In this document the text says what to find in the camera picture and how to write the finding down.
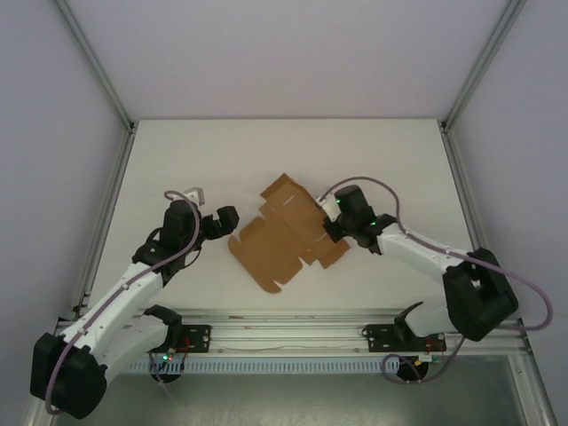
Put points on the brown cardboard box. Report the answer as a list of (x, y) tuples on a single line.
[(284, 239)]

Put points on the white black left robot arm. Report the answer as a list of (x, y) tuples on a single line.
[(124, 288)]

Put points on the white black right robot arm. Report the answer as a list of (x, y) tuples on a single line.
[(412, 248)]

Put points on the grey metal panel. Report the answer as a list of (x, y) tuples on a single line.
[(288, 399)]

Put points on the aluminium table side rail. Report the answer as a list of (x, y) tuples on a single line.
[(461, 191), (111, 208)]

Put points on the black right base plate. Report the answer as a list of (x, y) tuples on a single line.
[(377, 337)]

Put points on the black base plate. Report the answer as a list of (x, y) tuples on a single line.
[(197, 337), (377, 337)]

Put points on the aluminium mounting rail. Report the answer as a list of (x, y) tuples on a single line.
[(288, 328)]

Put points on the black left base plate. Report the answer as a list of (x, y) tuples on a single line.
[(197, 337)]

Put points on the aluminium frame post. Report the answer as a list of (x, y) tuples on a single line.
[(95, 66), (481, 66)]

